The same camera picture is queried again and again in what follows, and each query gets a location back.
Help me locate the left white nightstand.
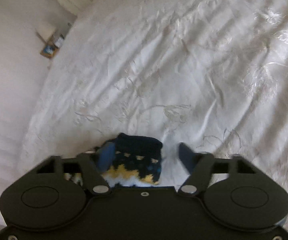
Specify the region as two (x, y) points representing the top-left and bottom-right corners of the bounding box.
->
(36, 21), (70, 59)

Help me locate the patterned knit sweater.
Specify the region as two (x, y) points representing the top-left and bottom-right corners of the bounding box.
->
(63, 133), (163, 193)

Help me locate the white satin bedspread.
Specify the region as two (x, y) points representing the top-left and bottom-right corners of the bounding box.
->
(16, 0), (288, 238)

